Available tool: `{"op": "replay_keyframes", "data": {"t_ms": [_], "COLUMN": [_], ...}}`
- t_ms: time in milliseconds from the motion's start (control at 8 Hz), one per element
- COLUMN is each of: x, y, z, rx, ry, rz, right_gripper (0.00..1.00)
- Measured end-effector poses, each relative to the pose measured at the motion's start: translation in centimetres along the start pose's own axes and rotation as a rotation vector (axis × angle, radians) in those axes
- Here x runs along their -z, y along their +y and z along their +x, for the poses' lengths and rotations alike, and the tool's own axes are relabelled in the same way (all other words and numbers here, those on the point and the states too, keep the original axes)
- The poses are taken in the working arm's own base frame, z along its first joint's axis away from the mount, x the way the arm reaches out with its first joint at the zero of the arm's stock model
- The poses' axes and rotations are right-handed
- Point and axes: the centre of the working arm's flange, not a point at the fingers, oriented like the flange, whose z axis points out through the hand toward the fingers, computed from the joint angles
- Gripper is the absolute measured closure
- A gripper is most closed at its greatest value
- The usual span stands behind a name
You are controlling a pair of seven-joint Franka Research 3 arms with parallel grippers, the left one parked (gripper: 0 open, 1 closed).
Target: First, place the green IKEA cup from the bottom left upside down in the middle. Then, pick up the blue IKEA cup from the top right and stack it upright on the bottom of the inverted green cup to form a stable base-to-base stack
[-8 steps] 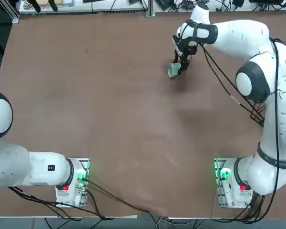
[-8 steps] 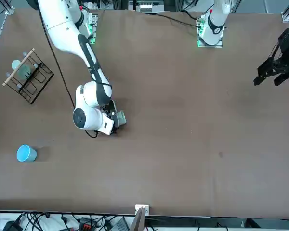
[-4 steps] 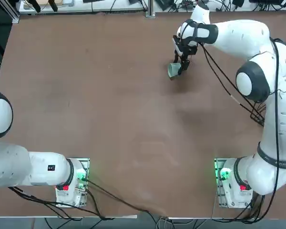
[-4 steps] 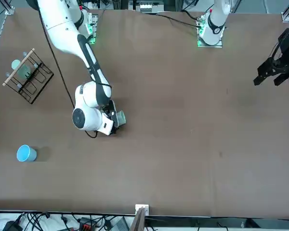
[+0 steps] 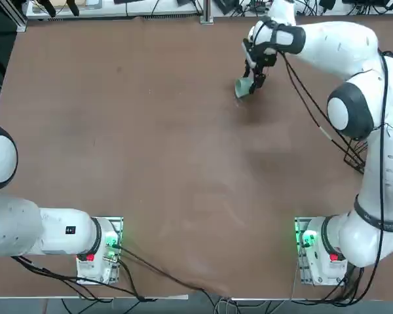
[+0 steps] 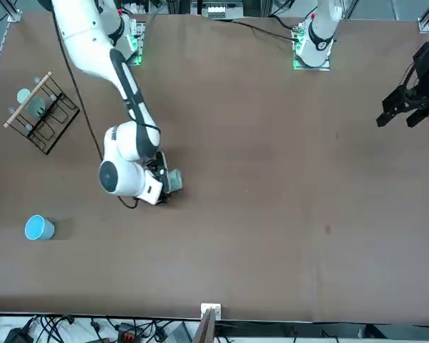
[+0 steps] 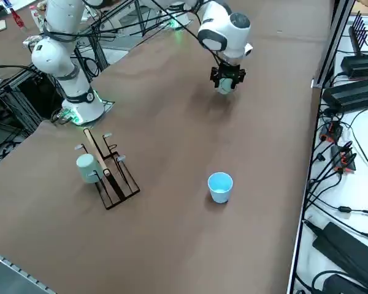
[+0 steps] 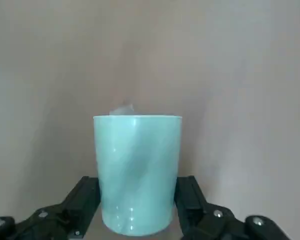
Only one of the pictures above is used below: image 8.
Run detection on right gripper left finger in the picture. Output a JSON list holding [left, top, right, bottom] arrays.
[[0, 175, 102, 240]]

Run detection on pale green plastic cup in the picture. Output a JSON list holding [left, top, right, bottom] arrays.
[[93, 114, 183, 237]]

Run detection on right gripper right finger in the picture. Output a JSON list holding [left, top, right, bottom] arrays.
[[174, 175, 291, 240]]

